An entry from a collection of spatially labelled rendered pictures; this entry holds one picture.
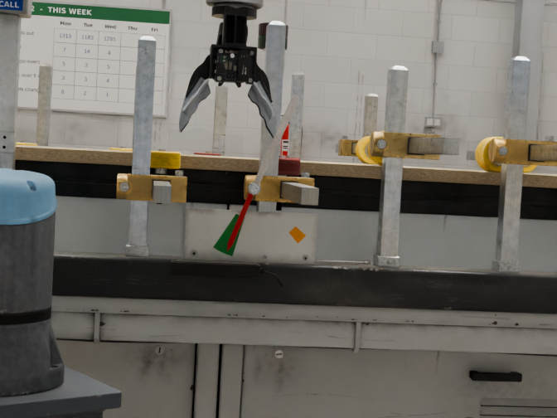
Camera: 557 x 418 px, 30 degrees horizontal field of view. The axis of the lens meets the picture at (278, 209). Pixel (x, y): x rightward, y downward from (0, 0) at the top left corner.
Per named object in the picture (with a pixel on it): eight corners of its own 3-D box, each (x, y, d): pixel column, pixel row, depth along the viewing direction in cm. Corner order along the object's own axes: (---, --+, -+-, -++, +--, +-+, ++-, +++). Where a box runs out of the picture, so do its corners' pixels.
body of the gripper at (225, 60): (207, 82, 159) (211, 2, 158) (205, 85, 167) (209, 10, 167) (257, 85, 160) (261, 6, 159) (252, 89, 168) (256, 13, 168)
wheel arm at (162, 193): (171, 208, 177) (172, 183, 177) (151, 207, 177) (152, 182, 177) (167, 196, 220) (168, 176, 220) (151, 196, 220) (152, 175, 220)
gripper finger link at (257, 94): (275, 138, 162) (244, 87, 161) (272, 138, 168) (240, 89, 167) (293, 127, 162) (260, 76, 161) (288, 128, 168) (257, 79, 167)
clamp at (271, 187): (313, 204, 205) (314, 178, 205) (244, 200, 203) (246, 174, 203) (308, 202, 211) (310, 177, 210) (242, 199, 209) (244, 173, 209)
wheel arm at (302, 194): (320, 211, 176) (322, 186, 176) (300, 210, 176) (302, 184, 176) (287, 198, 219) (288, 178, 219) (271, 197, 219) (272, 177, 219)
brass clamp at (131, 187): (186, 203, 201) (187, 177, 201) (115, 199, 200) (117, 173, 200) (185, 201, 208) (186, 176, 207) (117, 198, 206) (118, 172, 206)
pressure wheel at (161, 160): (186, 205, 219) (188, 150, 219) (161, 205, 213) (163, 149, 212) (157, 202, 224) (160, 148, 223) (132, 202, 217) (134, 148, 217)
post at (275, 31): (273, 265, 206) (286, 21, 203) (255, 264, 205) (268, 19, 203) (270, 263, 209) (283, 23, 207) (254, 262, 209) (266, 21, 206)
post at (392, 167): (394, 305, 209) (409, 65, 207) (377, 305, 209) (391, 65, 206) (389, 303, 213) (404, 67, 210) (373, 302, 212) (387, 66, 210)
